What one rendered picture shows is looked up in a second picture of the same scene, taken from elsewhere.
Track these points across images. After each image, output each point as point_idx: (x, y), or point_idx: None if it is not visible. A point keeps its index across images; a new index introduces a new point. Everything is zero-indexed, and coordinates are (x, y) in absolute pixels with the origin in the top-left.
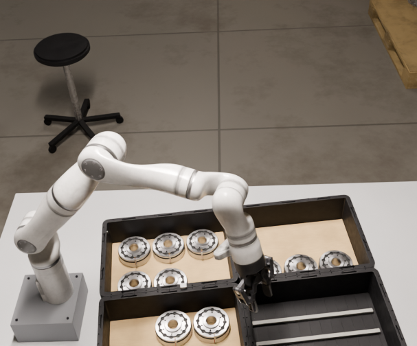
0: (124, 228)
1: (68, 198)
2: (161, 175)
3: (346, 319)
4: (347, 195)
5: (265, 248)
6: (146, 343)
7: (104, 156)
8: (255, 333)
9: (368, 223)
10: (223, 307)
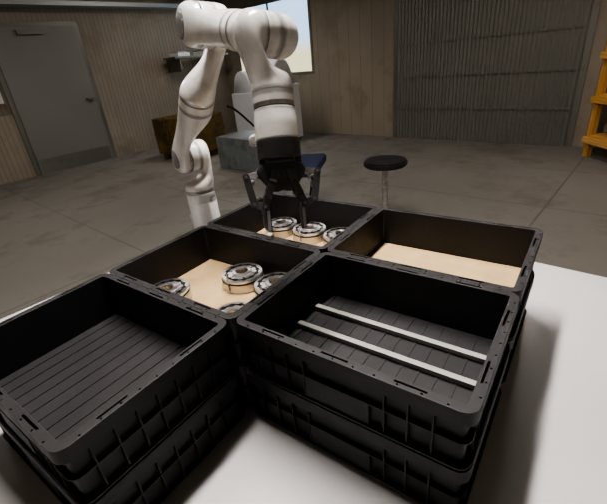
0: (284, 206)
1: (184, 87)
2: (215, 14)
3: (438, 353)
4: (572, 280)
5: (401, 262)
6: (213, 281)
7: (187, 3)
8: (312, 316)
9: (584, 312)
10: None
